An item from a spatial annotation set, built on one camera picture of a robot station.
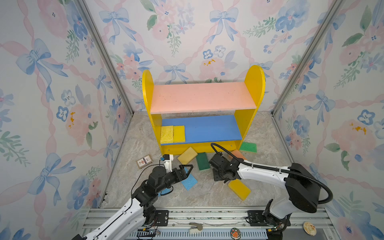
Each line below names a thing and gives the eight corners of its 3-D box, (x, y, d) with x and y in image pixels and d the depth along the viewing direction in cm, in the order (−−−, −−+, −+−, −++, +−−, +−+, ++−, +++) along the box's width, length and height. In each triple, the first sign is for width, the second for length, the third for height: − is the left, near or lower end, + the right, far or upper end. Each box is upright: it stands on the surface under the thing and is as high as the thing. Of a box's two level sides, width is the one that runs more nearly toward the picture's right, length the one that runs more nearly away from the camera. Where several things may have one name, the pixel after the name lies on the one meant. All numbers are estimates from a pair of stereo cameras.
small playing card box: (139, 169, 92) (138, 167, 91) (136, 162, 95) (135, 160, 94) (153, 162, 95) (152, 160, 94) (150, 155, 98) (149, 154, 97)
